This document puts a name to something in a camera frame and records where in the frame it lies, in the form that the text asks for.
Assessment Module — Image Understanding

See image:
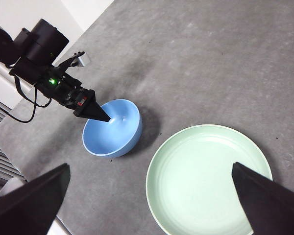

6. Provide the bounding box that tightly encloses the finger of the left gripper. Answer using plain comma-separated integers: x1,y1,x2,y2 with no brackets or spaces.
73,94,111,123

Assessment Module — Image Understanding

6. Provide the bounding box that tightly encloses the blue ribbed bowl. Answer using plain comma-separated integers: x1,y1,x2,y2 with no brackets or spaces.
82,98,143,158

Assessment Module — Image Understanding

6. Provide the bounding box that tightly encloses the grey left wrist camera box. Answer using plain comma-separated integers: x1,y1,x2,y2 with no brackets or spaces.
71,51,91,68

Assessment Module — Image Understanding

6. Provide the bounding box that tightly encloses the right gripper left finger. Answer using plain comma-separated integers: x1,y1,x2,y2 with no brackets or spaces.
0,163,71,235

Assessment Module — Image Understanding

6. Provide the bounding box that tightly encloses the grey slatted panel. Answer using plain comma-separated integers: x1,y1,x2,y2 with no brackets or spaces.
0,95,27,183

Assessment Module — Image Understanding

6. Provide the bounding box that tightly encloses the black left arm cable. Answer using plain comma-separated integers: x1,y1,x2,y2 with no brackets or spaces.
7,74,52,123

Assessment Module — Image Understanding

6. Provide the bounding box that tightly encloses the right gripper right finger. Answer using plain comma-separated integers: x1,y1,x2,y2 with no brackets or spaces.
231,162,294,235

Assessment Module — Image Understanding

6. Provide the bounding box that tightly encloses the pale green plate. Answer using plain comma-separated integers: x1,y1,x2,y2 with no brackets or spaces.
146,124,273,235

